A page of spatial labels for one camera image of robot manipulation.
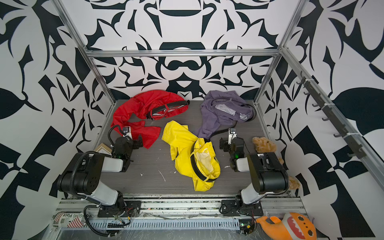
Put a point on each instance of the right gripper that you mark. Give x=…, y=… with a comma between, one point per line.
x=224, y=144

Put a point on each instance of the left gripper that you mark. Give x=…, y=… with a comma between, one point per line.
x=135, y=143

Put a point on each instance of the yellow trousers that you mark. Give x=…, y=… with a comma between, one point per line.
x=181, y=140

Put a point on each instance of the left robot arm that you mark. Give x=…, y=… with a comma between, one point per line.
x=82, y=177

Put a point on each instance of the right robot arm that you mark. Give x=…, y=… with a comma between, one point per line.
x=268, y=176

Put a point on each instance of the black belt in red trousers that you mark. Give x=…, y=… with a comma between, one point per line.
x=168, y=110

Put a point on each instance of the purple trousers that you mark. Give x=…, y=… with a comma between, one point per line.
x=209, y=124

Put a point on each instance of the red trousers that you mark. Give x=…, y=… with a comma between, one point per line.
x=133, y=114

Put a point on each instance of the framed picture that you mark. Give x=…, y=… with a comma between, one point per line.
x=103, y=149

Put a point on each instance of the brown teddy bear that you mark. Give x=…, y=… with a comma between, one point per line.
x=264, y=145

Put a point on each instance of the striped printed card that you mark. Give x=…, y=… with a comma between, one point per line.
x=69, y=220

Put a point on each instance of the orange monster plush toy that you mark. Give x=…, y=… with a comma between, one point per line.
x=293, y=226

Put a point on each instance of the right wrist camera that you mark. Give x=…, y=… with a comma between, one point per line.
x=232, y=135

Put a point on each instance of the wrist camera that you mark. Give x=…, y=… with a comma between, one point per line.
x=232, y=135
x=127, y=133

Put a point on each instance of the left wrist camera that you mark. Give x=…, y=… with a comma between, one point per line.
x=127, y=133

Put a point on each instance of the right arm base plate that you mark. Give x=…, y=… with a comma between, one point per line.
x=233, y=208

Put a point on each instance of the white cable duct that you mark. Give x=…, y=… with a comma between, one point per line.
x=177, y=224

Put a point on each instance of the black coat hook rail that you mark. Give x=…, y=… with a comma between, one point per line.
x=334, y=115

